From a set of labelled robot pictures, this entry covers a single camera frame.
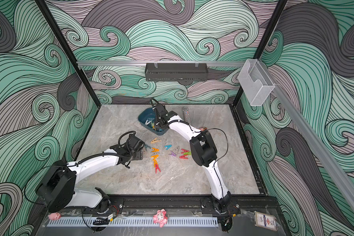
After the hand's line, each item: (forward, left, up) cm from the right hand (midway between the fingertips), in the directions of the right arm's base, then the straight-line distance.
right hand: (157, 124), depth 96 cm
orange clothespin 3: (-22, +1, -9) cm, 24 cm away
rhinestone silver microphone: (+18, -20, -7) cm, 28 cm away
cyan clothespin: (-11, -7, -9) cm, 16 cm away
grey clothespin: (-13, -13, -10) cm, 21 cm away
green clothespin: (+7, +5, -9) cm, 12 cm away
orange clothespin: (-14, +1, -10) cm, 17 cm away
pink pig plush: (-51, -4, -6) cm, 51 cm away
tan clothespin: (-7, +2, -9) cm, 11 cm away
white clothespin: (+8, +10, -8) cm, 15 cm away
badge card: (-51, -55, -9) cm, 76 cm away
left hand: (-17, +12, -4) cm, 22 cm away
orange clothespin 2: (-19, +1, -9) cm, 21 cm away
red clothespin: (-25, 0, -9) cm, 27 cm away
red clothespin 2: (-14, -18, -10) cm, 25 cm away
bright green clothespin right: (-16, -21, -10) cm, 28 cm away
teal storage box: (+13, +10, -8) cm, 18 cm away
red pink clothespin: (-19, -17, -9) cm, 27 cm away
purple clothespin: (-16, -10, -10) cm, 21 cm away
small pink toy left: (-49, +46, -6) cm, 68 cm away
